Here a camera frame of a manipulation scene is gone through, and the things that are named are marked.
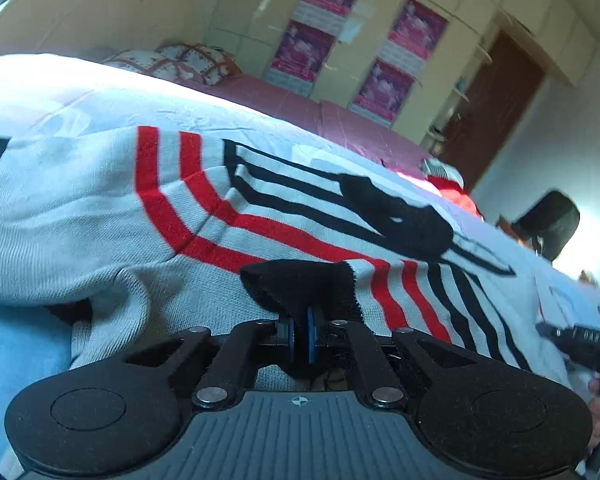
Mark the cream wardrobe with doors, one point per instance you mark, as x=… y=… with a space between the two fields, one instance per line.
x=551 y=31

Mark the near patterned pillow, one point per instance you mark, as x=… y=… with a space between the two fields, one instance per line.
x=150 y=63

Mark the lower left pink poster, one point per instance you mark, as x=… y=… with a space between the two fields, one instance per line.
x=299 y=58

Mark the patterned pillow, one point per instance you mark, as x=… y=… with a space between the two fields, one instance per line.
x=212 y=65
x=150 y=63

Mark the round cream wooden board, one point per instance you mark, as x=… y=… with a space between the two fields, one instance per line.
x=80 y=27

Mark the red garment on bed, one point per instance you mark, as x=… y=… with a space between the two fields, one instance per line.
x=454 y=193

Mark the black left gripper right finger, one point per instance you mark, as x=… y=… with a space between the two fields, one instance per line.
x=315 y=337

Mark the lower right pink poster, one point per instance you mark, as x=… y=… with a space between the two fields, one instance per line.
x=382 y=94

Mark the wooden chair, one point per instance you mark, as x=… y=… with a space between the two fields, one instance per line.
x=516 y=234

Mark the upper right pink poster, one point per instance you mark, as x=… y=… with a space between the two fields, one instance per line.
x=413 y=38

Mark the brown wooden door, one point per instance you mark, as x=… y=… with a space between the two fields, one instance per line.
x=496 y=99

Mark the grey white folded garment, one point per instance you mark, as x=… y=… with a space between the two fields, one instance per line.
x=433 y=167

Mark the person's right hand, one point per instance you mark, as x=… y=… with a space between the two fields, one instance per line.
x=594 y=407

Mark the far patterned pillow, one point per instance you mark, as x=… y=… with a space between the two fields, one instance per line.
x=212 y=65

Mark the white red black striped sweater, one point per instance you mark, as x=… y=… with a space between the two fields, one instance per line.
x=160 y=230

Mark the light blue patterned bedsheet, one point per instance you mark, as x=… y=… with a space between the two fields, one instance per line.
x=197 y=404

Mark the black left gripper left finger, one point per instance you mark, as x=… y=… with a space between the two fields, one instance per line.
x=290 y=341

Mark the pink bed cover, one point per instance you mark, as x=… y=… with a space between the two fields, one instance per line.
x=326 y=119

